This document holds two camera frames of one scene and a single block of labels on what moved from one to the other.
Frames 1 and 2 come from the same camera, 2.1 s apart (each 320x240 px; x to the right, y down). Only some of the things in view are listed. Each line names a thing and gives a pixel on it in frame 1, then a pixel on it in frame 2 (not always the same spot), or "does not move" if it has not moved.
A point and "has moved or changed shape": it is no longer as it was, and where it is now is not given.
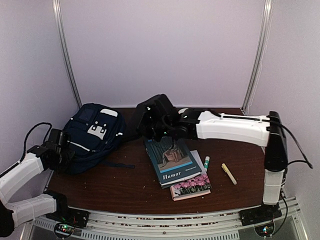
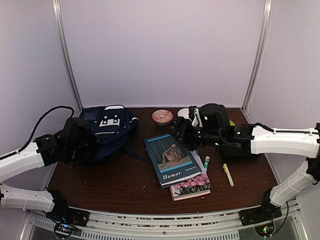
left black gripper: (70, 153) → (89, 155)
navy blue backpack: (93, 130) has moved or changed shape
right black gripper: (158, 137) → (184, 142)
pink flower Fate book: (199, 186) does not move
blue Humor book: (172, 159) does not move
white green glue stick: (206, 163) does not move
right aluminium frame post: (266, 15) does not move
